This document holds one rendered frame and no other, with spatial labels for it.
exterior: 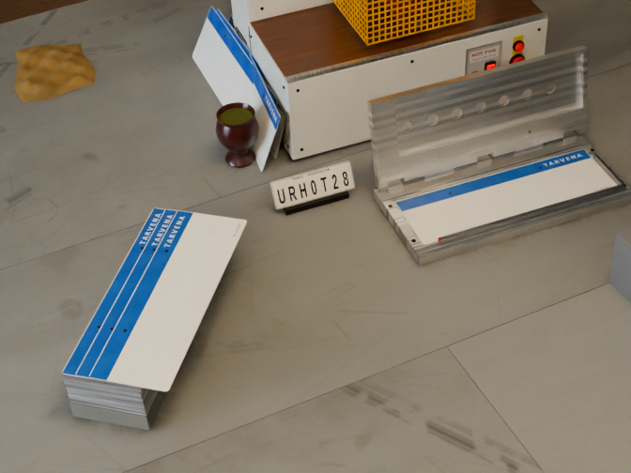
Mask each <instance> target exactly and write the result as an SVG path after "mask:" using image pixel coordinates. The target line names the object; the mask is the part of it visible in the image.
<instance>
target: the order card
mask: <svg viewBox="0 0 631 473"><path fill-rule="evenodd" d="M270 186H271V190H272V195H273V200H274V204H275V208H276V209H277V210H278V209H281V208H285V207H289V206H294V205H297V204H301V203H305V202H308V201H312V200H315V199H318V198H322V197H325V196H329V195H333V194H335V193H339V192H342V191H349V190H352V189H355V183H354V178H353V173H352V168H351V163H350V161H345V162H341V163H338V164H334V165H331V166H328V167H324V168H320V169H317V170H314V171H310V172H306V173H303V174H299V175H293V176H290V177H286V178H283V179H279V180H275V181H272V182H270Z"/></svg>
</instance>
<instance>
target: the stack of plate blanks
mask: <svg viewBox="0 0 631 473"><path fill-rule="evenodd" d="M164 210H165V209H162V208H153V209H152V211H151V213H150V215H149V216H148V218H147V220H146V222H145V224H144V226H143V228H142V230H141V231H140V233H139V235H138V237H137V238H136V239H135V241H134V243H133V245H132V247H131V249H130V251H129V253H128V255H127V256H126V258H125V260H124V262H123V263H122V265H121V267H120V269H119V271H118V272H117V273H116V275H115V278H114V279H113V281H112V283H111V285H110V287H109V288H108V290H107V292H106V294H105V296H104V297H103V299H102V301H101V303H100V305H99V307H98V309H97V310H96V311H95V313H94V315H93V317H92V319H91V320H90V322H89V324H88V326H87V328H86V329H85V332H84V334H83V336H82V337H81V339H80V341H79V342H78V343H77V345H76V347H75V349H74V351H73V352H72V354H71V356H70V358H69V360H68V362H67V364H66V366H65V368H64V369H63V371H62V375H64V378H63V381H64V384H65V386H66V388H67V391H68V396H69V400H70V402H69V405H70V408H71V412H72V415H73V417H78V418H83V419H89V420H97V421H103V422H108V423H113V424H117V425H123V426H128V427H132V428H138V429H143V430H148V431H149V430H150V428H151V426H152V424H153V421H154V419H155V418H156V416H157V414H158V412H159V409H160V407H161V405H162V402H163V400H164V398H165V395H166V393H167V391H166V392H164V391H158V390H154V389H141V388H136V387H131V386H125V385H120V384H115V383H110V382H104V381H99V380H94V379H88V378H83V377H78V376H76V372H77V370H78V368H79V366H80V365H81V363H82V361H83V359H84V357H85V355H86V353H87V351H88V349H89V347H90V345H91V344H92V343H93V341H94V339H95V337H96V335H97V334H98V332H99V330H100V327H101V326H102V324H103V322H104V320H105V318H106V316H107V315H108V313H109V311H110V310H111V308H112V306H113V305H114V303H115V300H116V298H117V296H118V295H119V293H120V291H121V289H122V287H123V285H124V284H125V282H126V280H127V279H128V277H129V275H130V274H131V271H132V269H133V267H134V265H135V264H136V262H137V260H138V258H139V256H140V254H141V253H142V251H143V249H144V247H145V245H146V244H147V242H148V240H149V238H150V236H151V234H152V233H153V231H154V229H155V227H156V225H157V223H158V222H159V220H160V218H161V216H162V214H163V212H164Z"/></svg>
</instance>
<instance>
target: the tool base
mask: <svg viewBox="0 0 631 473"><path fill-rule="evenodd" d="M583 135H584V132H581V133H574V132H573V131H568V132H566V133H564V134H563V138H561V139H557V140H554V141H550V142H547V143H543V146H544V147H543V149H540V150H536V151H533V152H530V153H527V154H523V155H519V156H516V157H515V156H514V154H515V151H514V152H510V153H507V154H503V155H499V156H497V157H491V158H490V157H489V156H488V155H483V156H481V157H477V161H476V162H474V163H470V164H467V165H463V166H459V167H456V168H454V173H453V174H452V175H447V176H443V177H440V178H436V179H433V180H429V181H426V182H424V176H423V177H419V178H416V179H412V180H410V181H406V182H401V180H400V179H396V180H393V181H390V182H388V187H386V188H382V189H376V190H374V198H375V200H376V201H377V204H378V205H379V207H380V208H381V210H382V211H383V213H384V214H385V216H386V217H387V219H388V220H389V222H390V223H391V225H392V227H393V228H394V230H395V231H396V233H397V234H398V235H399V236H400V238H401V239H402V241H403V242H404V244H405V245H406V247H407V248H408V250H409V252H410V253H411V255H412V256H413V258H414V260H415V261H416V263H417V264H418V266H422V265H425V264H429V263H432V262H435V261H438V260H441V259H444V258H448V257H451V256H454V255H458V254H460V253H463V252H469V251H473V250H476V249H479V248H482V247H485V246H488V245H492V244H495V243H498V242H502V241H504V240H507V239H511V238H514V237H520V236H523V235H526V234H529V233H532V232H536V231H539V230H542V229H546V228H548V227H551V226H555V225H558V224H561V223H565V222H568V221H573V220H576V219H579V218H583V217H586V216H589V215H592V214H595V213H598V212H602V211H605V210H609V209H612V208H614V207H618V206H623V205H627V204H630V203H631V188H630V187H629V186H628V185H627V184H626V183H625V182H624V184H625V185H626V189H625V190H622V191H616V192H613V193H610V194H607V195H604V196H600V197H597V198H593V199H591V200H588V201H584V202H581V203H577V204H574V205H571V206H566V207H562V208H559V209H556V210H552V211H549V212H547V213H543V214H540V215H536V216H533V217H530V218H527V219H524V220H520V221H515V222H511V223H508V224H504V225H502V226H499V227H495V228H492V229H489V230H485V231H483V232H479V233H476V234H473V235H469V236H463V237H460V238H458V239H454V240H451V241H447V242H444V243H441V244H439V242H438V241H437V242H434V243H430V244H427V245H424V244H423V243H422V242H421V241H420V240H419V238H418V237H417V235H416V234H415V232H414V231H413V229H412V228H411V226H410V225H409V223H408V221H407V220H406V218H405V217H404V216H403V214H402V213H401V211H400V210H399V208H398V207H397V205H396V204H395V203H396V202H398V201H401V200H405V199H408V198H411V197H414V196H418V195H421V194H425V193H428V192H431V191H437V190H440V189H444V188H448V187H451V186H454V185H457V184H461V183H464V182H468V181H471V180H474V179H477V178H481V177H484V176H488V175H494V174H497V173H500V172H504V171H507V170H511V169H514V168H517V167H520V166H524V165H527V164H531V163H534V162H537V161H540V160H547V159H550V158H554V157H557V156H560V155H563V154H567V153H570V152H574V151H577V150H580V149H584V150H586V151H587V152H588V154H589V155H590V156H591V157H592V158H593V154H595V153H597V152H596V151H595V150H594V151H591V149H592V148H593V147H592V145H591V144H590V143H589V142H587V141H586V140H585V139H584V138H583V137H582V136H583ZM597 154H598V153H597ZM598 155H599V154H598ZM599 157H600V158H601V159H602V160H603V161H604V162H606V161H605V160H604V159H603V158H602V157H601V156H600V155H599ZM608 166H609V165H608ZM609 167H610V166H609ZM610 168H611V167H610ZM611 170H612V171H613V172H614V173H615V174H616V175H617V176H619V175H618V174H617V173H616V172H615V171H614V170H613V169H612V168H611ZM388 205H392V207H388ZM412 239H415V240H416V242H411V240H412Z"/></svg>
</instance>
